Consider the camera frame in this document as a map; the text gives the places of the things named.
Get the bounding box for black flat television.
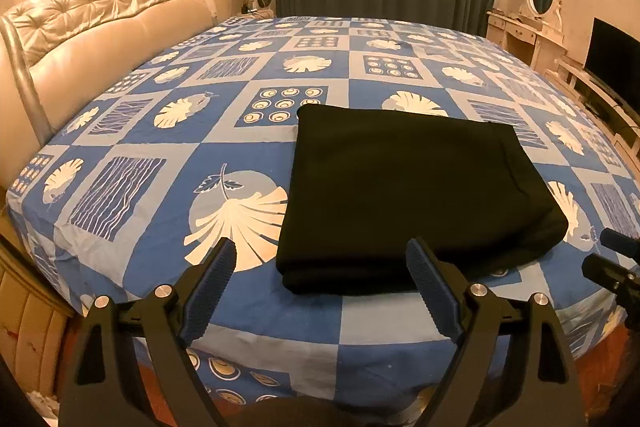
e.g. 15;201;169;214
584;18;640;100

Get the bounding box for black pants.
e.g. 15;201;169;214
276;103;568;295

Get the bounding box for cream television stand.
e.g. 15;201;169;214
545;57;640;148

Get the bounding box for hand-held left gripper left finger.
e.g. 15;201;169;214
59;237;238;427

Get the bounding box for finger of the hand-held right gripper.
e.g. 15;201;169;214
599;228;640;259
582;253;640;309

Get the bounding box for bed with blue patterned sheet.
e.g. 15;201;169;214
5;16;640;413

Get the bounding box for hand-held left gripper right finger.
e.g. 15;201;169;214
405;237;586;427

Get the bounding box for cream dressing table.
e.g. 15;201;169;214
486;9;568;68

